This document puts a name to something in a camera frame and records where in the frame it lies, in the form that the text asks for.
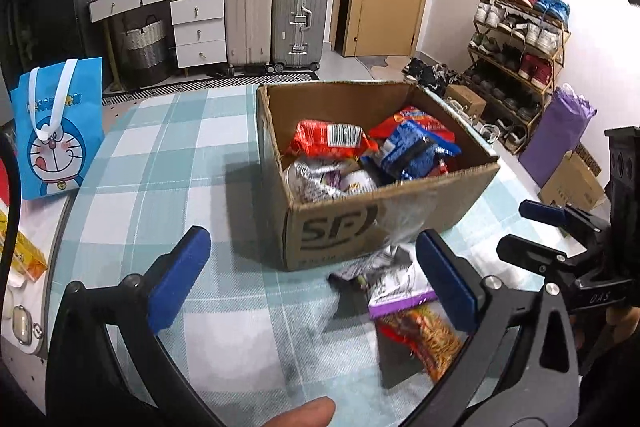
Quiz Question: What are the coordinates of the white drawer dresser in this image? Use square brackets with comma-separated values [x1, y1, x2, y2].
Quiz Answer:
[89, 0, 227, 70]

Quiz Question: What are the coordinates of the brown cardboard box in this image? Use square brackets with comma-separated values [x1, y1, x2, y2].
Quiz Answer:
[256, 80, 502, 272]

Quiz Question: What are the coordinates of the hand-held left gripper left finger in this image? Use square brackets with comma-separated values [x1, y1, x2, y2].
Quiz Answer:
[45, 226, 212, 427]

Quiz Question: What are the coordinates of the beige suitcase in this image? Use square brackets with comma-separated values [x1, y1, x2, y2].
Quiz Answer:
[223, 0, 275, 75]

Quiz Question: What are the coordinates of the red noodle snack packet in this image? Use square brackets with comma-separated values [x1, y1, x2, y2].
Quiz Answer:
[375, 304, 463, 383]

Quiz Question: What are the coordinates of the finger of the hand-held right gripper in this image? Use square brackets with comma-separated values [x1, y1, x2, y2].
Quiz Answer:
[496, 234, 608, 280]
[518, 200, 613, 238]

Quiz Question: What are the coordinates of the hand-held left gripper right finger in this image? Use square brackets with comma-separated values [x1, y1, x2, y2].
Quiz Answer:
[410, 229, 581, 427]

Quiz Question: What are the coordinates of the purple bag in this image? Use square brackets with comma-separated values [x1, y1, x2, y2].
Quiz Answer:
[519, 84, 597, 188]

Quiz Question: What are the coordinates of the orange snack packet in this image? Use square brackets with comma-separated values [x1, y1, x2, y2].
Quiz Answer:
[286, 119, 379, 158]

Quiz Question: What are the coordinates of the printed cardboard box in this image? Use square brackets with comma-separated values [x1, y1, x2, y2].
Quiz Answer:
[539, 150, 607, 214]

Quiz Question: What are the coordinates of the patterned rug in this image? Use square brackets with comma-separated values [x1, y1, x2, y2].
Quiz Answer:
[102, 72, 321, 105]

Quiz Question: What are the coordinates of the pile of shoes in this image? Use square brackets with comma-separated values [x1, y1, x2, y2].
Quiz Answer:
[402, 57, 468, 90]

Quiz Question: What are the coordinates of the blue cookie packet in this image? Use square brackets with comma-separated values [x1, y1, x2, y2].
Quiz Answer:
[375, 123, 462, 181]

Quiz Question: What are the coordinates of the red plastic item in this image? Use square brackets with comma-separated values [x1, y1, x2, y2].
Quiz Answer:
[0, 157, 13, 208]

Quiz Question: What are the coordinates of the purple snack packet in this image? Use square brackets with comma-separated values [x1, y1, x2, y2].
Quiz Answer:
[327, 246, 438, 320]

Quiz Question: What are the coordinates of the woven laundry basket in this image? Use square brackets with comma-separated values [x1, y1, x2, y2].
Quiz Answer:
[121, 18, 170, 85]

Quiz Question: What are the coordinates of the blue cartoon gift bag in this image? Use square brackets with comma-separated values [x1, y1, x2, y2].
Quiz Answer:
[11, 57, 105, 200]

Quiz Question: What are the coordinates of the red cone snack bag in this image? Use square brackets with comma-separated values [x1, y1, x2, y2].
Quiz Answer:
[369, 106, 457, 142]

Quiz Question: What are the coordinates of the silver suitcase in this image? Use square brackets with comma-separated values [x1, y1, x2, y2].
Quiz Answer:
[271, 0, 331, 72]

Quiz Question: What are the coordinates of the wooden shoe rack with shoes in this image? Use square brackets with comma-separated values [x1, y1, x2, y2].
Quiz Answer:
[470, 0, 571, 148]

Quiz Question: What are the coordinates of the silver snack bag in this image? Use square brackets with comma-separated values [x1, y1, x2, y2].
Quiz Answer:
[282, 157, 361, 206]

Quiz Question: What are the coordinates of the person's left hand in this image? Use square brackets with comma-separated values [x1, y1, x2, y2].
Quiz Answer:
[260, 397, 337, 427]

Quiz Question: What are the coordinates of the small cardboard box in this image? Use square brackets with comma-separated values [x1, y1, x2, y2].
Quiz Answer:
[444, 84, 487, 118]

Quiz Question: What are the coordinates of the yellow packet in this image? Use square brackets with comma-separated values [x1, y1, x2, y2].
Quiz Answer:
[0, 207, 48, 283]

